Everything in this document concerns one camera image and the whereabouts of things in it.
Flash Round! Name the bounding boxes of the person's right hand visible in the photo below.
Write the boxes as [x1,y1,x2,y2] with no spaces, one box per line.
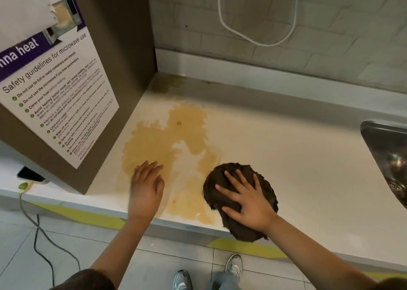
[215,169,279,234]

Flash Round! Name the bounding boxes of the person's left hand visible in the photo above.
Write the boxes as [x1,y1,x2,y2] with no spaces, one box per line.
[128,160,165,221]

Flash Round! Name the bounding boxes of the dark brown cleaning cloth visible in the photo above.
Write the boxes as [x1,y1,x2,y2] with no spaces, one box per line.
[203,162,279,242]

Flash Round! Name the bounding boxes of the person's right forearm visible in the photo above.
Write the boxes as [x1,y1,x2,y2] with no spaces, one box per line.
[264,216,377,290]

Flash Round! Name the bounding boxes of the person's left forearm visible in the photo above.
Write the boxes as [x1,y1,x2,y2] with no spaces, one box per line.
[90,215,153,289]

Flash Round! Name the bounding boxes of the white countertop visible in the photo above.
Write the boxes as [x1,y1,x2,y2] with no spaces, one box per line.
[0,72,407,267]

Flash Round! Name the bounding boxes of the person's right silver shoe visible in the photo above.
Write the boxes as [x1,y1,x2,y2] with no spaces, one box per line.
[225,254,243,278]

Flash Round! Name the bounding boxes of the person's silver shoe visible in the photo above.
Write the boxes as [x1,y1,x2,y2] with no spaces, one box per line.
[225,254,243,278]
[173,269,194,290]

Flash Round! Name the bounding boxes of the person's left silver shoe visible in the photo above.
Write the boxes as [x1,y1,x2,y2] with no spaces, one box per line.
[173,269,194,290]

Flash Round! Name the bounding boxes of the brown liquid spill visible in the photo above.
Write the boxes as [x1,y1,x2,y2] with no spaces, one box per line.
[122,74,223,225]

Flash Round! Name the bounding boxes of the yellow grey cabinet front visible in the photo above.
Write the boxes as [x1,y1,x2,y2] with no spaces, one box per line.
[0,194,407,282]

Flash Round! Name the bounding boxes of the light blue jeans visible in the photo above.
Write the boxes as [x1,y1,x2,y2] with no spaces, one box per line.
[209,271,242,290]

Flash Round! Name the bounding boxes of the brown knit sweater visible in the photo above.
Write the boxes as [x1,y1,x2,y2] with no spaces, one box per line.
[50,269,407,290]

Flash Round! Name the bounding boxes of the black smartphone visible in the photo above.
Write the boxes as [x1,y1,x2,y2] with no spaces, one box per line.
[16,166,49,185]

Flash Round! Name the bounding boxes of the white paper notice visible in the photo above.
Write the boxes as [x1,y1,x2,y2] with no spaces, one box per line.
[0,0,120,170]

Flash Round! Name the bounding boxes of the white backsplash ledge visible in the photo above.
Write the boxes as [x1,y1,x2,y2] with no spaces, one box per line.
[155,48,407,117]

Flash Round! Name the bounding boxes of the brass sink drain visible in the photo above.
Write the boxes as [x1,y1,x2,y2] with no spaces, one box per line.
[385,178,407,201]

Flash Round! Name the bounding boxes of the stainless steel sink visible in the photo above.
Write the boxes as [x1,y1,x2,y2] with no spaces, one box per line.
[360,120,407,209]

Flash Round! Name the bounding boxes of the dark brown side panel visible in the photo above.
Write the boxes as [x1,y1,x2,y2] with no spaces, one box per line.
[0,0,157,195]

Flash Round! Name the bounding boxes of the grey charging cable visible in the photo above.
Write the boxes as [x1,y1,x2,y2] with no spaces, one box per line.
[19,190,82,272]

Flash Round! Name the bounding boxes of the white cable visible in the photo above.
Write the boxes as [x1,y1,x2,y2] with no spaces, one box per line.
[217,0,303,48]

